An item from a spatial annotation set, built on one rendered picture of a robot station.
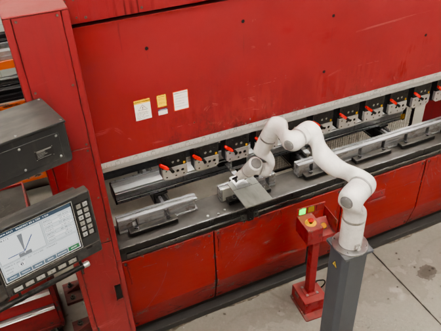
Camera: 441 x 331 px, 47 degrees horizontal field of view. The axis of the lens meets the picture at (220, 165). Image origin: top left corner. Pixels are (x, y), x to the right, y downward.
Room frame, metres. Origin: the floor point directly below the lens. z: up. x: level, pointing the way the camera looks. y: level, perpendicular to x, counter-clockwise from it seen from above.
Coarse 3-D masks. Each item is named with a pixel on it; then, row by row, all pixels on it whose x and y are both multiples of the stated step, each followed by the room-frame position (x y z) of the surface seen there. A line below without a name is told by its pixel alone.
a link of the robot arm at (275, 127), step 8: (272, 120) 2.24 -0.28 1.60; (280, 120) 2.22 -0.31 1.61; (264, 128) 2.26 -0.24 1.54; (272, 128) 2.21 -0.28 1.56; (280, 128) 2.17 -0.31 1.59; (264, 136) 2.25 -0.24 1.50; (272, 136) 2.23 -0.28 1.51; (280, 136) 2.14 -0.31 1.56; (288, 136) 2.08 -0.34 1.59; (296, 136) 2.08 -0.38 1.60; (304, 136) 2.10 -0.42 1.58; (288, 144) 2.06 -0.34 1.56; (296, 144) 2.05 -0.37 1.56; (304, 144) 2.09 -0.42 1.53
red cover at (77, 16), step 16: (64, 0) 2.17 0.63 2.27; (80, 0) 2.20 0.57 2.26; (96, 0) 2.23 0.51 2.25; (112, 0) 2.25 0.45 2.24; (128, 0) 2.28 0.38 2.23; (144, 0) 2.31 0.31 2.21; (160, 0) 2.34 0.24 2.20; (176, 0) 2.37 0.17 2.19; (192, 0) 2.40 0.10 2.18; (208, 0) 2.43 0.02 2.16; (80, 16) 2.19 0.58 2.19; (96, 16) 2.22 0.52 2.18; (112, 16) 2.25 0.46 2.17
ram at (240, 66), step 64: (256, 0) 2.55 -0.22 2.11; (320, 0) 2.71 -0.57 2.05; (384, 0) 2.88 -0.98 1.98; (128, 64) 2.28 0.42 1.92; (192, 64) 2.41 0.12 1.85; (256, 64) 2.55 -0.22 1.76; (320, 64) 2.72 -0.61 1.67; (384, 64) 2.91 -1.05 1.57; (128, 128) 2.26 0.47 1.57; (192, 128) 2.40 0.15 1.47; (256, 128) 2.56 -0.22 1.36
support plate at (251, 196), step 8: (232, 184) 2.49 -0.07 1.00; (256, 184) 2.48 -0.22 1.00; (240, 192) 2.40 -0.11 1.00; (248, 192) 2.40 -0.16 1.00; (256, 192) 2.39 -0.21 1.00; (264, 192) 2.39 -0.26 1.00; (240, 200) 2.33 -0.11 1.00; (248, 200) 2.32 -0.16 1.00; (256, 200) 2.32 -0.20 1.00; (264, 200) 2.32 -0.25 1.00
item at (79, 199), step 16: (64, 192) 1.74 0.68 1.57; (80, 192) 1.70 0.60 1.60; (32, 208) 1.61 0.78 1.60; (48, 208) 1.61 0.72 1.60; (80, 208) 1.69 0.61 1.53; (0, 224) 1.52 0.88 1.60; (16, 224) 1.53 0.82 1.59; (80, 224) 1.67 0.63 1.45; (80, 240) 1.67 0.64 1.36; (96, 240) 1.71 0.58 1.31; (64, 256) 1.61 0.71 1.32; (80, 256) 1.65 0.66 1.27; (0, 272) 1.45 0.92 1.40; (32, 272) 1.52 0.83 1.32; (48, 272) 1.56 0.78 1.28; (16, 288) 1.47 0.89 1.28
